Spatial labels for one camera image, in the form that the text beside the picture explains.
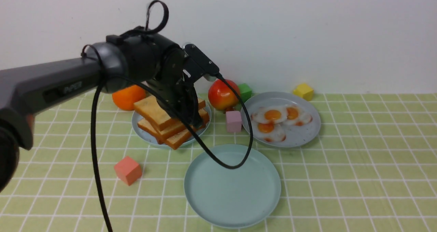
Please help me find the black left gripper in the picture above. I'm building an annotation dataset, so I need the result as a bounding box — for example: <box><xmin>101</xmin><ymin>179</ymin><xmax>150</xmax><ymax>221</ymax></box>
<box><xmin>146</xmin><ymin>58</ymin><xmax>204</xmax><ymax>128</ymax></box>

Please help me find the toast slice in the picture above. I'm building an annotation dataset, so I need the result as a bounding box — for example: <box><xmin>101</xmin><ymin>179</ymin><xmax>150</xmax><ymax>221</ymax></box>
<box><xmin>135</xmin><ymin>107</ymin><xmax>186</xmax><ymax>141</ymax></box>
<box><xmin>155</xmin><ymin>122</ymin><xmax>192</xmax><ymax>150</ymax></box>
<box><xmin>133</xmin><ymin>95</ymin><xmax>206</xmax><ymax>132</ymax></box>

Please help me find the fried egg front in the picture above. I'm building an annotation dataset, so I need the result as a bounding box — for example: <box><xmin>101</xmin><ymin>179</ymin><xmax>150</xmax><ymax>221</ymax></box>
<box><xmin>253</xmin><ymin>123</ymin><xmax>286</xmax><ymax>142</ymax></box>

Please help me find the fried egg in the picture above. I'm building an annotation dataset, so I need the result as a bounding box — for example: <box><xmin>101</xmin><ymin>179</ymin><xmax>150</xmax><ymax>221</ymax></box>
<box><xmin>251</xmin><ymin>105</ymin><xmax>288</xmax><ymax>124</ymax></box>
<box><xmin>253</xmin><ymin>123</ymin><xmax>286</xmax><ymax>142</ymax></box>
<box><xmin>283</xmin><ymin>105</ymin><xmax>313</xmax><ymax>126</ymax></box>

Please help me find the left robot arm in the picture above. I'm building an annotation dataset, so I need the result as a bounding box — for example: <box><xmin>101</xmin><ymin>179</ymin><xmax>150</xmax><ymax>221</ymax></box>
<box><xmin>0</xmin><ymin>30</ymin><xmax>202</xmax><ymax>190</ymax></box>

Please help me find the red yellow apple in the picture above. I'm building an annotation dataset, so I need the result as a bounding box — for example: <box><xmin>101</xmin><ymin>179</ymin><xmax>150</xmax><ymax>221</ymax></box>
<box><xmin>208</xmin><ymin>80</ymin><xmax>239</xmax><ymax>111</ymax></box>

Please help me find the grey bread plate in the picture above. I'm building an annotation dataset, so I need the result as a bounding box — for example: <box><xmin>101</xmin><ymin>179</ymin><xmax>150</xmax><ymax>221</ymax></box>
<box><xmin>132</xmin><ymin>103</ymin><xmax>212</xmax><ymax>150</ymax></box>

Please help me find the orange fruit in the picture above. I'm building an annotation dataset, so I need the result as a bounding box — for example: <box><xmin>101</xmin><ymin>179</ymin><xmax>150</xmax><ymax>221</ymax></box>
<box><xmin>111</xmin><ymin>85</ymin><xmax>146</xmax><ymax>111</ymax></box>

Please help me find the pink cube block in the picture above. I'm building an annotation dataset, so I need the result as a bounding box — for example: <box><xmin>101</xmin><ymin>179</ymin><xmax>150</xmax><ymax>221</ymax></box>
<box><xmin>225</xmin><ymin>111</ymin><xmax>242</xmax><ymax>133</ymax></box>

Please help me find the green cube block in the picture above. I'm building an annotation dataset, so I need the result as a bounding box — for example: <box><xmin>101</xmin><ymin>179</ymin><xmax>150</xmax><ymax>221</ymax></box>
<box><xmin>238</xmin><ymin>83</ymin><xmax>253</xmax><ymax>103</ymax></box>

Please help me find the red cube block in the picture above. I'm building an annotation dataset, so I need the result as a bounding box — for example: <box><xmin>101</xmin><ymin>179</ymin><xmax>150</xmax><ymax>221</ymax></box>
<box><xmin>114</xmin><ymin>156</ymin><xmax>143</xmax><ymax>186</ymax></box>

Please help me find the fried egg left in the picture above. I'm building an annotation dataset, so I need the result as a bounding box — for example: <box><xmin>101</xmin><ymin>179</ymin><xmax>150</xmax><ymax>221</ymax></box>
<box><xmin>251</xmin><ymin>105</ymin><xmax>288</xmax><ymax>124</ymax></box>

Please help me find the empty light green plate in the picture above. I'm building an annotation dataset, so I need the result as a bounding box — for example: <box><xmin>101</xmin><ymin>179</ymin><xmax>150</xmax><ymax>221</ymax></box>
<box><xmin>184</xmin><ymin>149</ymin><xmax>282</xmax><ymax>229</ymax></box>

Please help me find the fried egg right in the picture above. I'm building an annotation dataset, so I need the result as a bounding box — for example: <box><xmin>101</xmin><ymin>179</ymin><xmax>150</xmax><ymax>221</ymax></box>
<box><xmin>283</xmin><ymin>105</ymin><xmax>313</xmax><ymax>126</ymax></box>

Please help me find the yellow cube block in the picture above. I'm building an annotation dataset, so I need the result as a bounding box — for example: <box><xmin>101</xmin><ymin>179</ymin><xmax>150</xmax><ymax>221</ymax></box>
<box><xmin>293</xmin><ymin>83</ymin><xmax>314</xmax><ymax>101</ymax></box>

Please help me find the green checkered tablecloth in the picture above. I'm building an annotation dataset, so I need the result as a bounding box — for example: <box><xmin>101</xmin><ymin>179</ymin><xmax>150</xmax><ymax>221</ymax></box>
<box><xmin>0</xmin><ymin>93</ymin><xmax>437</xmax><ymax>232</ymax></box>

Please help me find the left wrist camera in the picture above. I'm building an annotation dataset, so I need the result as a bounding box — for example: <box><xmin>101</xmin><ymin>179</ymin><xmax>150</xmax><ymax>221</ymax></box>
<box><xmin>183</xmin><ymin>43</ymin><xmax>221</xmax><ymax>84</ymax></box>

